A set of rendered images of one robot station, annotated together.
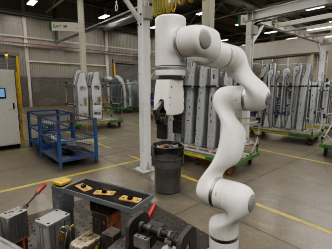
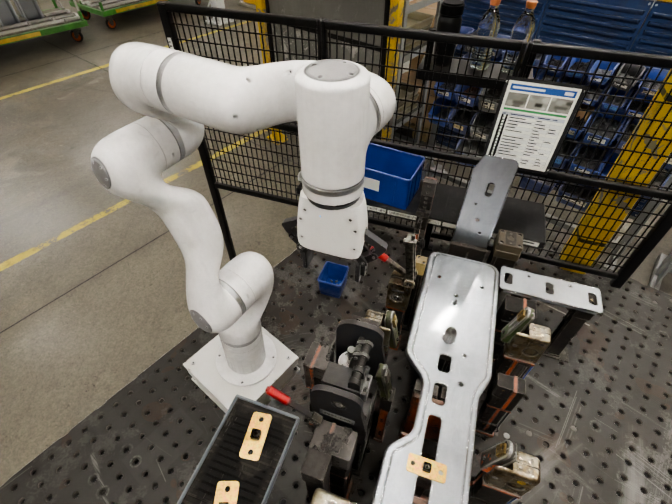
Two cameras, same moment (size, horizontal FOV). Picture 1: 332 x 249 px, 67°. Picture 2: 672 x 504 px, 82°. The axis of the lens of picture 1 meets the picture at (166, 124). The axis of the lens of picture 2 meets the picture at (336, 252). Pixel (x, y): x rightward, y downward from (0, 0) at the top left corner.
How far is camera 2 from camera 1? 0.95 m
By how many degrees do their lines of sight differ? 91
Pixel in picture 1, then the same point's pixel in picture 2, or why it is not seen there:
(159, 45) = (361, 145)
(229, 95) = (155, 153)
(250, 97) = (195, 136)
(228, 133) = (202, 215)
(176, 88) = not seen: hidden behind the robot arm
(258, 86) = not seen: hidden behind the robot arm
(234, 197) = (265, 273)
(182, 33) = (385, 104)
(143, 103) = not seen: outside the picture
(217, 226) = (254, 324)
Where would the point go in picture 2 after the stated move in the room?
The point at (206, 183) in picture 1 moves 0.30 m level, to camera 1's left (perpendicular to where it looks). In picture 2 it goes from (227, 301) to (224, 435)
